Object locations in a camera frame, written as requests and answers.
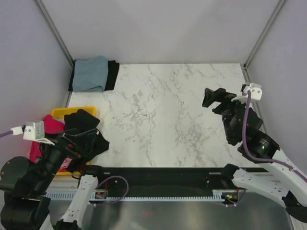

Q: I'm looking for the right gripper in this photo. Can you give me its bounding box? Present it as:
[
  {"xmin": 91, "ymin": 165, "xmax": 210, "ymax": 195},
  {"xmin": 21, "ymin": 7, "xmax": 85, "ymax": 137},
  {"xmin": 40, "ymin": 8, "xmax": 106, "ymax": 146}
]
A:
[{"xmin": 201, "ymin": 88, "xmax": 248, "ymax": 141}]

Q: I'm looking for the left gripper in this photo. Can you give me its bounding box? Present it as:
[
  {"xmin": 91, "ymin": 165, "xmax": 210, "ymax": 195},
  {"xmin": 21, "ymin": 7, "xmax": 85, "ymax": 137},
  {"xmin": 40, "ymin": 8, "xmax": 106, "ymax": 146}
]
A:
[{"xmin": 32, "ymin": 127, "xmax": 97, "ymax": 193}]

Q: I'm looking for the black t-shirt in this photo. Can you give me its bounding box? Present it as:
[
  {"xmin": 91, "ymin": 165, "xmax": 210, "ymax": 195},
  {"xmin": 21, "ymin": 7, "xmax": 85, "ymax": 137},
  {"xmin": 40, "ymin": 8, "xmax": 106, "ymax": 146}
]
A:
[
  {"xmin": 68, "ymin": 60, "xmax": 120, "ymax": 92},
  {"xmin": 64, "ymin": 109, "xmax": 110, "ymax": 173}
]

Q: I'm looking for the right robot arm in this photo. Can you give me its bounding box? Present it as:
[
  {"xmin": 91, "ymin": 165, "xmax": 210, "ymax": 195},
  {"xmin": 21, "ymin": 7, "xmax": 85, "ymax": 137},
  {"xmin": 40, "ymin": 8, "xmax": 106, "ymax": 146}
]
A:
[{"xmin": 202, "ymin": 84, "xmax": 307, "ymax": 223}]

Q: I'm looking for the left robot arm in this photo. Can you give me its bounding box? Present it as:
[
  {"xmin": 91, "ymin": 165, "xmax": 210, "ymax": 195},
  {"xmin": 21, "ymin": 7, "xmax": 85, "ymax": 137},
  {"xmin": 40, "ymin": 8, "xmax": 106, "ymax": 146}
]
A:
[{"xmin": 0, "ymin": 129, "xmax": 105, "ymax": 230}]

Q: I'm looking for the magenta t-shirt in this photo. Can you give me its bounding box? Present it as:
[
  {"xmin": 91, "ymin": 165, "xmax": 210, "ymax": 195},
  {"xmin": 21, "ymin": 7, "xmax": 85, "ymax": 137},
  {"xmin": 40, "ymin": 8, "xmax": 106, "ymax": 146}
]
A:
[{"xmin": 29, "ymin": 115, "xmax": 64, "ymax": 163}]

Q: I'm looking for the yellow plastic bin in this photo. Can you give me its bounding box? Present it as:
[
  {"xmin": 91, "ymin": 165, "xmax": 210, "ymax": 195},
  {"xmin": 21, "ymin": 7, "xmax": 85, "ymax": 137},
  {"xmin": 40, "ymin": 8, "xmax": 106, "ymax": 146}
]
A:
[{"xmin": 35, "ymin": 106, "xmax": 96, "ymax": 177}]

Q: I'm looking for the folded light blue t-shirt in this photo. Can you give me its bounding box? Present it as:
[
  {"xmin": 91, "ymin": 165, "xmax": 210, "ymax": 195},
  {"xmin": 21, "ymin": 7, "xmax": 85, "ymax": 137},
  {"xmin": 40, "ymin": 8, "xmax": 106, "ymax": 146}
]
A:
[{"xmin": 72, "ymin": 56, "xmax": 108, "ymax": 92}]

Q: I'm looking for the folded black t-shirt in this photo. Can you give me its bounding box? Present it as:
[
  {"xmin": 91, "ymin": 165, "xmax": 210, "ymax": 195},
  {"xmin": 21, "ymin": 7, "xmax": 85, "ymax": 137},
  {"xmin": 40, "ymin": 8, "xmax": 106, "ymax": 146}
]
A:
[{"xmin": 68, "ymin": 60, "xmax": 120, "ymax": 92}]

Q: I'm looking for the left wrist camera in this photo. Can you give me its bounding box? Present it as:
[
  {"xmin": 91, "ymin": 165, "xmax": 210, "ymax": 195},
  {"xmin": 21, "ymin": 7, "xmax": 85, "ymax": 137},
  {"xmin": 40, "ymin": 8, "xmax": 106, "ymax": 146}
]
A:
[{"xmin": 23, "ymin": 121, "xmax": 55, "ymax": 146}]

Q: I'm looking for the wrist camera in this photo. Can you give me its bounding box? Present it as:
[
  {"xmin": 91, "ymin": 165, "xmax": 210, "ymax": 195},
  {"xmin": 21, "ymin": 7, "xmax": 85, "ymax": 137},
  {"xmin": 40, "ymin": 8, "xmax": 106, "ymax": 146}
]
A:
[
  {"xmin": 231, "ymin": 83, "xmax": 263, "ymax": 101},
  {"xmin": 23, "ymin": 121, "xmax": 55, "ymax": 146}
]

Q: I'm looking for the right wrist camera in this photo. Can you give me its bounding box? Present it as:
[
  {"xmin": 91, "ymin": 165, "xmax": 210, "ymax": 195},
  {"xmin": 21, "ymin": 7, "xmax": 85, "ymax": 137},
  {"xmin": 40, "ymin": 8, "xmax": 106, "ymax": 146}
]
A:
[{"xmin": 231, "ymin": 83, "xmax": 263, "ymax": 101}]

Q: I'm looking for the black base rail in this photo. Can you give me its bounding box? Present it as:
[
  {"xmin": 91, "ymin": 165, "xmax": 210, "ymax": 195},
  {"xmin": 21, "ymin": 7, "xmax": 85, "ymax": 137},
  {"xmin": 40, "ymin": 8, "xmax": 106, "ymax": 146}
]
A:
[{"xmin": 98, "ymin": 167, "xmax": 236, "ymax": 197}]

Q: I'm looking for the white cable duct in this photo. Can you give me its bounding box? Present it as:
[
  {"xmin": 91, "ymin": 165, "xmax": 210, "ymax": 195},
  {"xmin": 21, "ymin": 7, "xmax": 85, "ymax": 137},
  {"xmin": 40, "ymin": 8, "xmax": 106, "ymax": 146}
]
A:
[{"xmin": 46, "ymin": 191, "xmax": 225, "ymax": 202}]

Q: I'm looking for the right aluminium frame post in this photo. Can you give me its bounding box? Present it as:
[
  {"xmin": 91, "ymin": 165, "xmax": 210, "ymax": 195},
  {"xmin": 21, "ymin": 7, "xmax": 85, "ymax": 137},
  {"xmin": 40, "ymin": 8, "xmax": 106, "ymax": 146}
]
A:
[{"xmin": 241, "ymin": 0, "xmax": 288, "ymax": 70}]

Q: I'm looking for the aluminium frame post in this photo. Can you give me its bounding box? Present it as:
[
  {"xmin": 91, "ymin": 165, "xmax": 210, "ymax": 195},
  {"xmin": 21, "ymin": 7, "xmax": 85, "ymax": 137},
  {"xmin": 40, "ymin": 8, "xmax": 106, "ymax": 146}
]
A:
[
  {"xmin": 241, "ymin": 0, "xmax": 288, "ymax": 70},
  {"xmin": 33, "ymin": 0, "xmax": 73, "ymax": 67}
]

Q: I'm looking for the left aluminium frame post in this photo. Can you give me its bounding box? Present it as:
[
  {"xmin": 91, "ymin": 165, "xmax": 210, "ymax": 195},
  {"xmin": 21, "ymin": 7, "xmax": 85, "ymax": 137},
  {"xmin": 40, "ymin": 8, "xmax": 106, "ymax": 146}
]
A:
[{"xmin": 33, "ymin": 0, "xmax": 73, "ymax": 67}]

